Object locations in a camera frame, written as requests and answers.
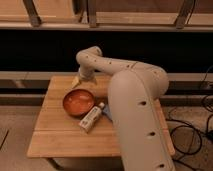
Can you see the dark chair leg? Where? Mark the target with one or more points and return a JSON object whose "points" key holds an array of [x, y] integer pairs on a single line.
{"points": [[91, 13], [34, 18], [183, 14]]}

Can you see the blue eraser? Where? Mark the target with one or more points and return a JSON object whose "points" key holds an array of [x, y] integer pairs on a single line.
{"points": [[107, 112]]}

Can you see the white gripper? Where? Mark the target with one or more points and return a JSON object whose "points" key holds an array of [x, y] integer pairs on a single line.
{"points": [[85, 75]]}

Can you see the dark chair leg middle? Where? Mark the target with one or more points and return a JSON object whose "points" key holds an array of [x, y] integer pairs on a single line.
{"points": [[91, 13]]}

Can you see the dark chair leg right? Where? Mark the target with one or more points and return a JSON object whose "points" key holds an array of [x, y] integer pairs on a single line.
{"points": [[183, 14]]}

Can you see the white bottle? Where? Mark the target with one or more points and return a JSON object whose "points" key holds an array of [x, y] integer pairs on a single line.
{"points": [[91, 117]]}

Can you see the orange bowl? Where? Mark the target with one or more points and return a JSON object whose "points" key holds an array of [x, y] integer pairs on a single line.
{"points": [[78, 102]]}

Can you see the wooden table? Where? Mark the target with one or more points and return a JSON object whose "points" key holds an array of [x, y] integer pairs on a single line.
{"points": [[56, 134]]}

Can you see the dark chair leg left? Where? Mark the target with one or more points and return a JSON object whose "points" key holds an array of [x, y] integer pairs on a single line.
{"points": [[34, 18]]}

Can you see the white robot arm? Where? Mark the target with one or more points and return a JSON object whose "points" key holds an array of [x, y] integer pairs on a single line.
{"points": [[132, 90]]}

